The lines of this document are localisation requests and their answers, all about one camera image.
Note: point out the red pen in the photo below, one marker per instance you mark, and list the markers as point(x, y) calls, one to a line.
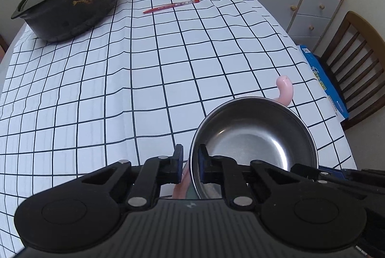
point(169, 6)

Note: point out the black cooking pot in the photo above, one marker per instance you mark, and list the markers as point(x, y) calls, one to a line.
point(56, 20)

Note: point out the brown wooden chair right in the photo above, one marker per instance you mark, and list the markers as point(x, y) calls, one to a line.
point(354, 60)

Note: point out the pink pot with steel bowl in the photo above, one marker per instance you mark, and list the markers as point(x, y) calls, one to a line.
point(250, 128)

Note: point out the checkered white tablecloth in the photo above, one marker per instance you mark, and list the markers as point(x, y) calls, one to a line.
point(136, 85)

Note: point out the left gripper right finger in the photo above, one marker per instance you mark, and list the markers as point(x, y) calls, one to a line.
point(225, 172)

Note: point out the blue white paper box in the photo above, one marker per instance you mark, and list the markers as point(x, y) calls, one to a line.
point(328, 82)

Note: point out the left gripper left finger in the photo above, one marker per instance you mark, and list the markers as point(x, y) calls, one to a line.
point(146, 180)

